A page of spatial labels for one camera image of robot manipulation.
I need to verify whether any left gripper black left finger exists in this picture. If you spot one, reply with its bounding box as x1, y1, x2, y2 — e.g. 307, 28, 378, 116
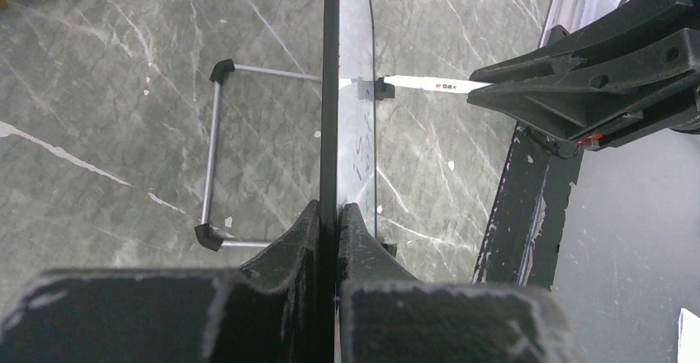
1, 201, 319, 362

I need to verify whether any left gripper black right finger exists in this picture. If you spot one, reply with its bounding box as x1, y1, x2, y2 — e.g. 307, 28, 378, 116
336, 204, 580, 362

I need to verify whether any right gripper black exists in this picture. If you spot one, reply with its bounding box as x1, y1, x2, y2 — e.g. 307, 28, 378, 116
467, 0, 699, 151

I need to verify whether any small whiteboard black frame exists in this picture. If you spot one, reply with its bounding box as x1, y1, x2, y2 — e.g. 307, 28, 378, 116
196, 0, 407, 291

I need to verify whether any white blue marker pen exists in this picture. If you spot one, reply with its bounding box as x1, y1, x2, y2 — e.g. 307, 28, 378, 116
383, 75, 490, 95

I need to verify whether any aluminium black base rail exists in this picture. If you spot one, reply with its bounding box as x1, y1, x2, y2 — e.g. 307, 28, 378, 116
471, 0, 608, 290

